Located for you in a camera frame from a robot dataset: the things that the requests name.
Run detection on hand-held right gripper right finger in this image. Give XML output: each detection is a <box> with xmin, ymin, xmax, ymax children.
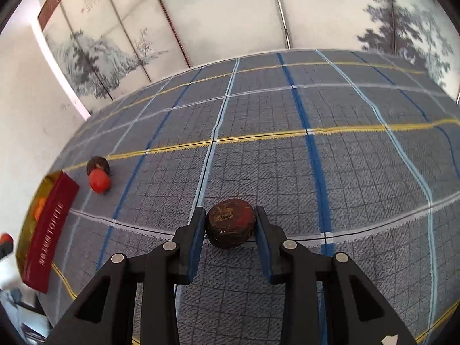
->
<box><xmin>254</xmin><ymin>206</ymin><xmax>419</xmax><ymax>345</ymax></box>

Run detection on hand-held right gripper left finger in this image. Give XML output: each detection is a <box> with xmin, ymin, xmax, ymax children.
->
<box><xmin>45</xmin><ymin>206</ymin><xmax>207</xmax><ymax>345</ymax></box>

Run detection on dark brown mangosteen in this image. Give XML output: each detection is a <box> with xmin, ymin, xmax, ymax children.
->
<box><xmin>206</xmin><ymin>199</ymin><xmax>257</xmax><ymax>249</ymax></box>
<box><xmin>86</xmin><ymin>156</ymin><xmax>110</xmax><ymax>177</ymax></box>

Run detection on red and gold box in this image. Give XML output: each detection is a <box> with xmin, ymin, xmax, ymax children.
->
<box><xmin>15</xmin><ymin>172</ymin><xmax>80</xmax><ymax>294</ymax></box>

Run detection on plaid blue grey tablecloth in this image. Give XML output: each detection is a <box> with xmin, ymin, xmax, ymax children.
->
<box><xmin>47</xmin><ymin>48</ymin><xmax>460</xmax><ymax>345</ymax></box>

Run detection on landscape painted folding screen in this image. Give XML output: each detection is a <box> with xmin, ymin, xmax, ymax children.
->
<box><xmin>38</xmin><ymin>0</ymin><xmax>460</xmax><ymax>112</ymax></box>

